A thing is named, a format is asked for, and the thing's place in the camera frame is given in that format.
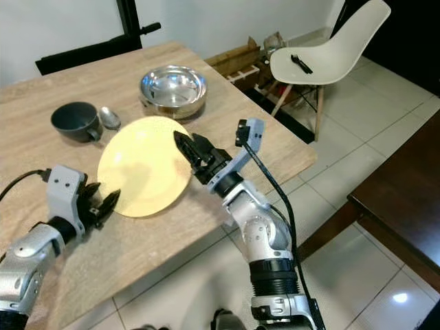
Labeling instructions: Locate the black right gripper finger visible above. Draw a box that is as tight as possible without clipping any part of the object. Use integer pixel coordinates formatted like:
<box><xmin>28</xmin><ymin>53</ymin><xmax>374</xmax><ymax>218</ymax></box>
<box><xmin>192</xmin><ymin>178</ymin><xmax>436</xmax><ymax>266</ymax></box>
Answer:
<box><xmin>173</xmin><ymin>131</ymin><xmax>201</xmax><ymax>168</ymax></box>
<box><xmin>188</xmin><ymin>133</ymin><xmax>216</xmax><ymax>157</ymax></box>

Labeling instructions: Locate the yellow round plate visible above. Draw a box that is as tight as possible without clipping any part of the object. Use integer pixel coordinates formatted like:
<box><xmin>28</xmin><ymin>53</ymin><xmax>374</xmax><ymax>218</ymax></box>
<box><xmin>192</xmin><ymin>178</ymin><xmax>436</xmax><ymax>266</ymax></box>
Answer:
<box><xmin>97</xmin><ymin>115</ymin><xmax>193</xmax><ymax>219</ymax></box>

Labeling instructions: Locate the shiny steel bowl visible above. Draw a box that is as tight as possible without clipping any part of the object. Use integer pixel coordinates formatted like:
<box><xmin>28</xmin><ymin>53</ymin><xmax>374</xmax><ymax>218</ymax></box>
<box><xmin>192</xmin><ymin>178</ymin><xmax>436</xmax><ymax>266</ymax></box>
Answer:
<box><xmin>139</xmin><ymin>65</ymin><xmax>208</xmax><ymax>120</ymax></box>

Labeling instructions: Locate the metal spoon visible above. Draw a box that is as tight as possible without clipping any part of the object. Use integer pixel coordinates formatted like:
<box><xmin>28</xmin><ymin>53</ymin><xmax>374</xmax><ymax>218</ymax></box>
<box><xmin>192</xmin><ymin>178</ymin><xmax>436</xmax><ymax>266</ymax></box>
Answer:
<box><xmin>98</xmin><ymin>106</ymin><xmax>122</xmax><ymax>132</ymax></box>

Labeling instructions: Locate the dark grey cup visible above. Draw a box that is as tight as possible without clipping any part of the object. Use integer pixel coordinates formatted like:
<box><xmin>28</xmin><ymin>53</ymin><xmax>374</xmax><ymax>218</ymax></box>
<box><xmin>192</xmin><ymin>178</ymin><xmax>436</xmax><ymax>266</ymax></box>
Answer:
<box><xmin>50</xmin><ymin>101</ymin><xmax>103</xmax><ymax>144</ymax></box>

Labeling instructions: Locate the wooden slatted rack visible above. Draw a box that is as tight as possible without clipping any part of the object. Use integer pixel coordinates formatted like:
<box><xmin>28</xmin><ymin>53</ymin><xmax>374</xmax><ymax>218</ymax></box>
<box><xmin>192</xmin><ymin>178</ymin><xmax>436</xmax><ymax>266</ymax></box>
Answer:
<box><xmin>206</xmin><ymin>33</ymin><xmax>317</xmax><ymax>144</ymax></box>

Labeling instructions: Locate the clear glass jar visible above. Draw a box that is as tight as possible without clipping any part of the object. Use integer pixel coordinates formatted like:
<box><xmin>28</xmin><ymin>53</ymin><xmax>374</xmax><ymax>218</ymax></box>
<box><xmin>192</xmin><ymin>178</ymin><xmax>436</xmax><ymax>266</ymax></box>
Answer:
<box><xmin>263</xmin><ymin>32</ymin><xmax>287</xmax><ymax>56</ymax></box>

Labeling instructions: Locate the black plastic utensil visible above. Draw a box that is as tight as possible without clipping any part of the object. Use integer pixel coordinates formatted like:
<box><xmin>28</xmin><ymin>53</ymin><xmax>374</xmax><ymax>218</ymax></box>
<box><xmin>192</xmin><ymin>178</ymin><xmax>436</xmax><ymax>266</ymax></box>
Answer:
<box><xmin>289</xmin><ymin>54</ymin><xmax>314</xmax><ymax>75</ymax></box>

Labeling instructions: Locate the dark robot foot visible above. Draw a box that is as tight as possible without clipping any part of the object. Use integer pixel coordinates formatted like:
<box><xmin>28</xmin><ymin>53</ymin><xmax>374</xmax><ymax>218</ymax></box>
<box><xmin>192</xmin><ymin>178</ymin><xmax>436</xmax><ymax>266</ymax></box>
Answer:
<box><xmin>211</xmin><ymin>309</ymin><xmax>243</xmax><ymax>330</ymax></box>

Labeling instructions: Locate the white plastic chair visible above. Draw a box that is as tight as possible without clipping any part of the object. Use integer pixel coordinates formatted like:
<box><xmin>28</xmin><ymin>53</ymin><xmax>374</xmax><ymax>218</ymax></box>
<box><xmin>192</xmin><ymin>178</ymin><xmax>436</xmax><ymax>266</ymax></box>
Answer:
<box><xmin>269</xmin><ymin>0</ymin><xmax>392</xmax><ymax>142</ymax></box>

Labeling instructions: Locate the dark brown wooden furniture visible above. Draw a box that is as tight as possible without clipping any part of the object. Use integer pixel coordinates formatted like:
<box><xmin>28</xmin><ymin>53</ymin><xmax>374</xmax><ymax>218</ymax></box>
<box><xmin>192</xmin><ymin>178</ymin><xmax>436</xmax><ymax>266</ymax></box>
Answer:
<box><xmin>296</xmin><ymin>109</ymin><xmax>440</xmax><ymax>293</ymax></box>

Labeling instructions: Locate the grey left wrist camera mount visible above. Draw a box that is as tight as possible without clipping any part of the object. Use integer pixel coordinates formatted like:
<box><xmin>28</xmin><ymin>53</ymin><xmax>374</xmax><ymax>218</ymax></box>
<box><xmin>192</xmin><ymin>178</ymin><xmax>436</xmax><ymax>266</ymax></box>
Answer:
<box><xmin>45</xmin><ymin>164</ymin><xmax>88</xmax><ymax>226</ymax></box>

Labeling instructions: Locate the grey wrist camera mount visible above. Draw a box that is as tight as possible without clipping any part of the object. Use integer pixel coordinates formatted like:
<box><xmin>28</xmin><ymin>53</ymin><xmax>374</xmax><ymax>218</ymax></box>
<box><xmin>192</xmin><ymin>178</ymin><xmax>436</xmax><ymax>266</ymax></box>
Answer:
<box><xmin>45</xmin><ymin>164</ymin><xmax>88</xmax><ymax>226</ymax></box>
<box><xmin>209</xmin><ymin>118</ymin><xmax>266</xmax><ymax>195</ymax></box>

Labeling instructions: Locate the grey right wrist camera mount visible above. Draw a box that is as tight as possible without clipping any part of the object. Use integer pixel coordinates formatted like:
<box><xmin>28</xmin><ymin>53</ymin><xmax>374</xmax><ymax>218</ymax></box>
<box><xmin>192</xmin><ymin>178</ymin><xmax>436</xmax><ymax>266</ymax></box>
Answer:
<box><xmin>209</xmin><ymin>118</ymin><xmax>266</xmax><ymax>195</ymax></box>

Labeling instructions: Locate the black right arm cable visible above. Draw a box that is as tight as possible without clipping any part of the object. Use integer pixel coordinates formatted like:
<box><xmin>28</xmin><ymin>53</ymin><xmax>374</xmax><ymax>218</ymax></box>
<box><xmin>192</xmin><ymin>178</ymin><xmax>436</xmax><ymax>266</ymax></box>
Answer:
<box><xmin>243</xmin><ymin>140</ymin><xmax>310</xmax><ymax>303</ymax></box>

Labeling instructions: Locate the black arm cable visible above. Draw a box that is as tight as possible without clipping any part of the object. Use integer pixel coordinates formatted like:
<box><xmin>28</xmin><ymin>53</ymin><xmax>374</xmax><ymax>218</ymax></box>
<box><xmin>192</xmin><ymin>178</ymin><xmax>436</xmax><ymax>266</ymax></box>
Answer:
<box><xmin>243</xmin><ymin>140</ymin><xmax>310</xmax><ymax>303</ymax></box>
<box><xmin>0</xmin><ymin>168</ymin><xmax>50</xmax><ymax>201</ymax></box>

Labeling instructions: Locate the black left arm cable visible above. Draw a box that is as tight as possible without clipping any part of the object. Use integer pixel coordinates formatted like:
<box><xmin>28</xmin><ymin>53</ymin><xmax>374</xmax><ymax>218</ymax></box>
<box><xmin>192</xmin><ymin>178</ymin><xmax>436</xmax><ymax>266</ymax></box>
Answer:
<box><xmin>0</xmin><ymin>168</ymin><xmax>50</xmax><ymax>201</ymax></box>

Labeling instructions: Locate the black metal frame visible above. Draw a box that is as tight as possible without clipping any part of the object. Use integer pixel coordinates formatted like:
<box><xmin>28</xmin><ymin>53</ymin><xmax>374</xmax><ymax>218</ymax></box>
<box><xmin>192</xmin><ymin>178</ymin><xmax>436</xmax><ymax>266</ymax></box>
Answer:
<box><xmin>35</xmin><ymin>0</ymin><xmax>163</xmax><ymax>76</ymax></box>

